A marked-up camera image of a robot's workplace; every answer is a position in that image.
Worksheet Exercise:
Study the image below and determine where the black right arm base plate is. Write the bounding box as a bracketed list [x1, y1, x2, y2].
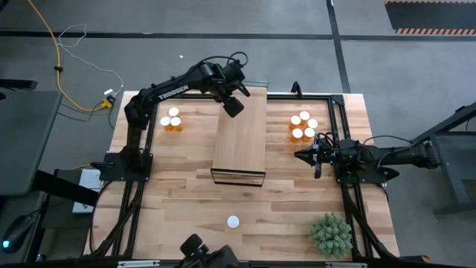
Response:
[333, 163, 401, 186]

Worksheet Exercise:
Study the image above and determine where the black aluminium rig frame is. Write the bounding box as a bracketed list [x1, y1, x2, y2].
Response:
[83, 91, 401, 261]

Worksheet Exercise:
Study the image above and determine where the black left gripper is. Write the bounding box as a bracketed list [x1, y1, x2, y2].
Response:
[213, 59, 251, 101]

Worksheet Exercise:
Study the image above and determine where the black computer mouse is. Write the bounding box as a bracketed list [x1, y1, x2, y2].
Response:
[1, 212, 37, 255]

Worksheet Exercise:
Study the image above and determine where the yellow power cable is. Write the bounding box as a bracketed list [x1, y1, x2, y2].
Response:
[26, 0, 115, 113]

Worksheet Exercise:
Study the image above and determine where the thin white cable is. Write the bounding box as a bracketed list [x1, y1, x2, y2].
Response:
[57, 23, 125, 97]

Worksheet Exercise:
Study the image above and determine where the bulky black object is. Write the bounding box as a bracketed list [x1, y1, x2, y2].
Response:
[179, 233, 239, 268]

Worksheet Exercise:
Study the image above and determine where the black desk leg bar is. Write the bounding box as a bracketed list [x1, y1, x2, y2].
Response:
[31, 169, 100, 208]

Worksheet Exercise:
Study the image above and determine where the black metal desk frame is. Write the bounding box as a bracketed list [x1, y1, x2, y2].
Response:
[411, 100, 476, 217]

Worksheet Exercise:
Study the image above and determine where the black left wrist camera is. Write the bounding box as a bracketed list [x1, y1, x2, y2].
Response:
[222, 95, 245, 119]

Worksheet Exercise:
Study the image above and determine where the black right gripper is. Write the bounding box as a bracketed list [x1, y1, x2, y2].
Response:
[294, 139, 354, 179]

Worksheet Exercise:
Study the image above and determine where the orange black clamp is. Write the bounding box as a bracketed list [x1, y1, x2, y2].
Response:
[398, 254, 432, 264]

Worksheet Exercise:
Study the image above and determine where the wooden shelf black metal frame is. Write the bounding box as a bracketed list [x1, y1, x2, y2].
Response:
[210, 80, 269, 188]

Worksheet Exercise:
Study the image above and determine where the black mat orange striped edge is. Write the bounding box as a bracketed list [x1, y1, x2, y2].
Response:
[384, 0, 476, 36]

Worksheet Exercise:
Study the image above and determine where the flat black desk item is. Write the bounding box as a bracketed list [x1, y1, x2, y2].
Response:
[0, 78, 39, 92]

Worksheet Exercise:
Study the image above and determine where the grey desk top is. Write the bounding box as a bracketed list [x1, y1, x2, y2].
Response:
[0, 90, 63, 197]

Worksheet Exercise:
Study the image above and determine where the white grey box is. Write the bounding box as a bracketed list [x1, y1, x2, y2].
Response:
[71, 167, 104, 215]

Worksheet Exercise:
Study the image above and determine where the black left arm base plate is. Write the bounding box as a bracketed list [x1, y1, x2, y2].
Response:
[90, 151, 154, 183]

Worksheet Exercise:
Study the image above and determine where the green artificial succulent plant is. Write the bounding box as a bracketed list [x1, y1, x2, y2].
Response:
[309, 211, 353, 260]

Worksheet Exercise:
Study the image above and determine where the silver metal bracket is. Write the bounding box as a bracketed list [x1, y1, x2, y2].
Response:
[325, 261, 369, 268]
[117, 260, 161, 268]

